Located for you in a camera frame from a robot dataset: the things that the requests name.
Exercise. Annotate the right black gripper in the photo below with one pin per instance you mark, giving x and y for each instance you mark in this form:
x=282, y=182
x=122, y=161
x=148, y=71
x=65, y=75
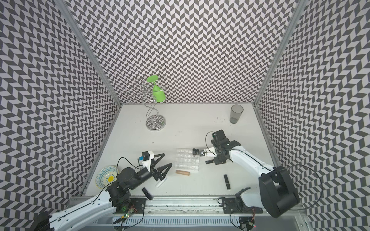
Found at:
x=220, y=160

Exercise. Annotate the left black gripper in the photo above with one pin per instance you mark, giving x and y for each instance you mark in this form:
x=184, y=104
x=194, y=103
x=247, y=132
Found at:
x=157, y=176

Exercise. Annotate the clear acrylic lipstick organizer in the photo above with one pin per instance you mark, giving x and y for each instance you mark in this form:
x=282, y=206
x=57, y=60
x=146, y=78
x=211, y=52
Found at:
x=186, y=161

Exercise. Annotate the brown lipstick tube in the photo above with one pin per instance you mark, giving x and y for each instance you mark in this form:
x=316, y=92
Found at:
x=181, y=172

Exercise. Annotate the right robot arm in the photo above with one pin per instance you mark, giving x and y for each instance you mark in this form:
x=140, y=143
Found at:
x=277, y=193

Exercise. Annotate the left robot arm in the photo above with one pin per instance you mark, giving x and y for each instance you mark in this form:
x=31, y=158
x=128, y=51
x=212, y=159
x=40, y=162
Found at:
x=115, y=197

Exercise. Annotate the clear white lip tube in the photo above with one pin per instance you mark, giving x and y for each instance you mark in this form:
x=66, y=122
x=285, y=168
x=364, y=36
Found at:
x=160, y=183

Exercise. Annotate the yellow patterned plate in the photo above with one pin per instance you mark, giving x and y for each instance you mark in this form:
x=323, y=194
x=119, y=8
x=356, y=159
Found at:
x=106, y=176

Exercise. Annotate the grey transparent tumbler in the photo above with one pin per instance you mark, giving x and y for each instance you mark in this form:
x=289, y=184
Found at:
x=235, y=113

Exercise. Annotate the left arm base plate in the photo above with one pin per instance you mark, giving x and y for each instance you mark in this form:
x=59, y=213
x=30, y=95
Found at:
x=134, y=205

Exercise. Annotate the aluminium front rail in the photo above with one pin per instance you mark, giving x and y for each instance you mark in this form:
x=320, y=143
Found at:
x=182, y=205

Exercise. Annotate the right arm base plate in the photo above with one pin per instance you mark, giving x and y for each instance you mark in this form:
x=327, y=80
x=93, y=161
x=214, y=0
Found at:
x=233, y=205

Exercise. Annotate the chrome wire stand green leaves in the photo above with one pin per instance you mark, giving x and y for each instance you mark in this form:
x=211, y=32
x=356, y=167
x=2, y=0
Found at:
x=148, y=94

